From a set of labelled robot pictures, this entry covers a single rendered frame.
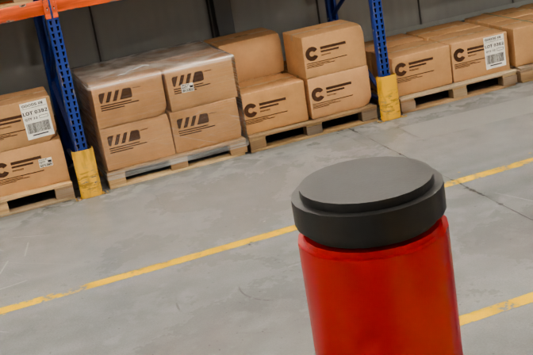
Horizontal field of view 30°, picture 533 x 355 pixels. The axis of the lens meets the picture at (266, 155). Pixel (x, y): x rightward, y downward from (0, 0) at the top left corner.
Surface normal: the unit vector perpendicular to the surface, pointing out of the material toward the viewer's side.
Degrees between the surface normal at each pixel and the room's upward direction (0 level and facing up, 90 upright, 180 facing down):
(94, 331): 0
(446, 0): 90
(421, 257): 90
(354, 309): 90
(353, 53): 91
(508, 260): 0
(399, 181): 0
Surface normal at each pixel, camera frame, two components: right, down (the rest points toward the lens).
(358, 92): 0.38, 0.24
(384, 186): -0.15, -0.94
